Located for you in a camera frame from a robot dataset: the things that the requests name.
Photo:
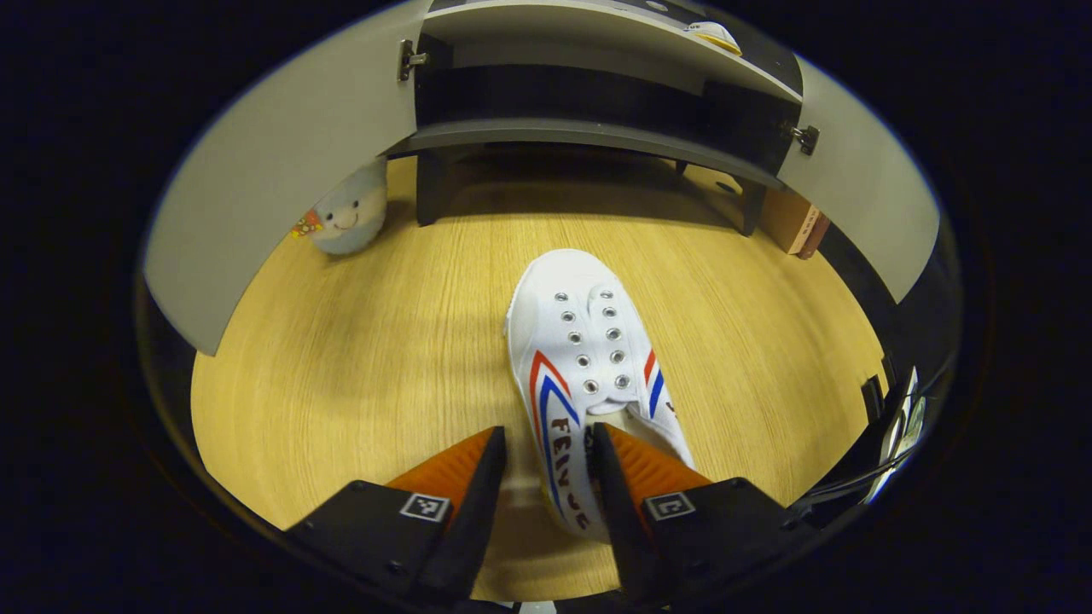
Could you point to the white shoe cabinet door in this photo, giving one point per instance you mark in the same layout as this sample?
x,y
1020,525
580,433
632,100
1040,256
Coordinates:
x,y
281,153
862,188

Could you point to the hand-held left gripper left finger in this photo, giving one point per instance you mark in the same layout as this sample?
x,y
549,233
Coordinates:
x,y
478,512

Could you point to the white shoe cabinet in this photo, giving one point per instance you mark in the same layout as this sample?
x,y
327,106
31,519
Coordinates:
x,y
580,132

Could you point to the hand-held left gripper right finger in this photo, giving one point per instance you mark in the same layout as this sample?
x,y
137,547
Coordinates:
x,y
618,520

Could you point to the yellow book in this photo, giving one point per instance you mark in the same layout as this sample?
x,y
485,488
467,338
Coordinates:
x,y
787,217

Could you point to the round plush toy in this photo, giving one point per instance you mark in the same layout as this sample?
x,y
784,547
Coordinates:
x,y
345,213

